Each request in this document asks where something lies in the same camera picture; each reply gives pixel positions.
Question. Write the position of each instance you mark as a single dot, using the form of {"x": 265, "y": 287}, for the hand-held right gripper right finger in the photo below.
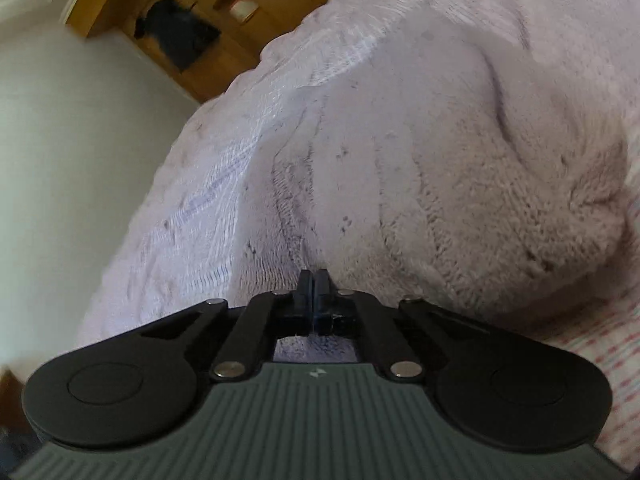
{"x": 322, "y": 300}

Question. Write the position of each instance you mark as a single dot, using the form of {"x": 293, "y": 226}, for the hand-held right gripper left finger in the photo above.
{"x": 306, "y": 300}

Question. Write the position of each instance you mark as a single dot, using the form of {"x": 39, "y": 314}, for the lilac knit sweater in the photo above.
{"x": 425, "y": 160}

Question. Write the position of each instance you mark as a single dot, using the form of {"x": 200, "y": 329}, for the checked bed sheet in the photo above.
{"x": 200, "y": 200}

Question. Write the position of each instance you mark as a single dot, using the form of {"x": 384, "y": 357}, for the wooden wardrobe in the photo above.
{"x": 250, "y": 55}

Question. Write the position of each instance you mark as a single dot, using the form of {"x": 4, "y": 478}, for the black hanging jacket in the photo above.
{"x": 177, "y": 32}

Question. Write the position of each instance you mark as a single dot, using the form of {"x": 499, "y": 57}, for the white pot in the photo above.
{"x": 242, "y": 10}

